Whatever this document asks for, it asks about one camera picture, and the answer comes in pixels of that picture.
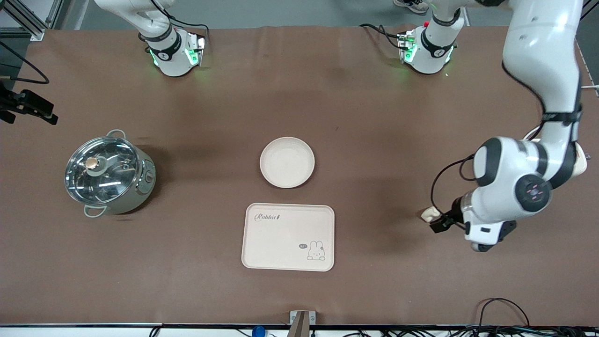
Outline round beige plate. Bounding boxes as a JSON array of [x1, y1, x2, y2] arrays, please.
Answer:
[[259, 136, 316, 189]]

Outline glass pot lid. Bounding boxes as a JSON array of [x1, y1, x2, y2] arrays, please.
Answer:
[[65, 136, 140, 205]]

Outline silver green electric pot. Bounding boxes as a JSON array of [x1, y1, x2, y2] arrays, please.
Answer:
[[65, 130, 157, 218]]

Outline cream two-slot toaster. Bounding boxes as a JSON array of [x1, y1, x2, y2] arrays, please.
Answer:
[[572, 141, 588, 177]]

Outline beige rabbit print tray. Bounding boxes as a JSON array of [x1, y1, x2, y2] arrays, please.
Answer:
[[241, 202, 336, 272]]

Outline grey sneaker shoe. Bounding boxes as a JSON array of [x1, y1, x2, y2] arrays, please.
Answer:
[[393, 0, 431, 14]]

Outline brown table cover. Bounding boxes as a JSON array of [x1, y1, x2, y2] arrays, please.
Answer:
[[0, 24, 599, 327]]

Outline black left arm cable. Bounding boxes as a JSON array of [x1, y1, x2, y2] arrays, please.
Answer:
[[431, 154, 477, 220]]

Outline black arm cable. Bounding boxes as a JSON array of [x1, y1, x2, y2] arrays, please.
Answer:
[[0, 40, 50, 86], [431, 154, 477, 220]]

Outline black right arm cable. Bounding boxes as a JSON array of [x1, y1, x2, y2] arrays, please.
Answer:
[[0, 40, 50, 86]]

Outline black looped floor cable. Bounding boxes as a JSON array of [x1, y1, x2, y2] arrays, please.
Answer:
[[476, 298, 531, 330]]

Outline aluminium frame profile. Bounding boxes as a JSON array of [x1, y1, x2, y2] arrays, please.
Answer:
[[0, 0, 64, 42]]

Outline black right base cable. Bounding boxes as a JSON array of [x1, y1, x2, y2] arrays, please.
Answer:
[[146, 0, 210, 39]]

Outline black base cable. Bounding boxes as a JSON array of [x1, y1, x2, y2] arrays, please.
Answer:
[[359, 23, 404, 48], [146, 0, 210, 39]]

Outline grey metal bracket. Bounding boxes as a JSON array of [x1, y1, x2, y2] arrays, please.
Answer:
[[286, 310, 317, 337]]

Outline black left base cable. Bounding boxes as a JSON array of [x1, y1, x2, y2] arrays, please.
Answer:
[[359, 23, 404, 48]]

